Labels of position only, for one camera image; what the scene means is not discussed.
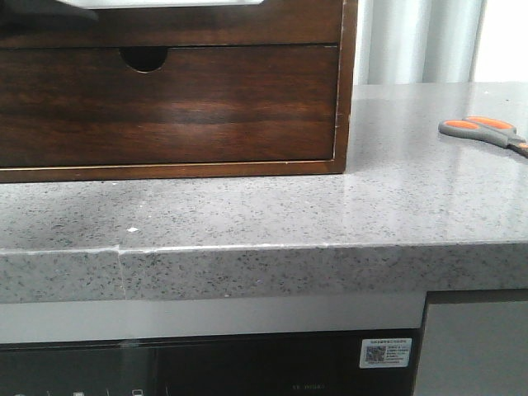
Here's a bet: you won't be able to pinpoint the dark wooden drawer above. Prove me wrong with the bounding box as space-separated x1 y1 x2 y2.
1 45 338 167
1 1 346 48

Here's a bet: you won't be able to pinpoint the grey orange handled scissors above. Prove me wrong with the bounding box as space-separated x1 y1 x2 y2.
438 115 527 158

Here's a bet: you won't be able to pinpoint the dark wooden drawer cabinet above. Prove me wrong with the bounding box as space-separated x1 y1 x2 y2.
1 1 358 182

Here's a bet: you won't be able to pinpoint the white QR code sticker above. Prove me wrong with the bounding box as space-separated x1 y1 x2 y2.
359 338 413 369

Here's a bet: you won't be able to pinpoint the black built-in appliance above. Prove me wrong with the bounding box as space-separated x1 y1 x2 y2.
1 328 421 395

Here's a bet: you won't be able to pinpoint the white curtain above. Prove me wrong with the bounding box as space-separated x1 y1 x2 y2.
353 1 527 85

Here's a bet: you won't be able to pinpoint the grey cabinet door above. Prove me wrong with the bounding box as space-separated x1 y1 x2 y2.
413 289 527 395

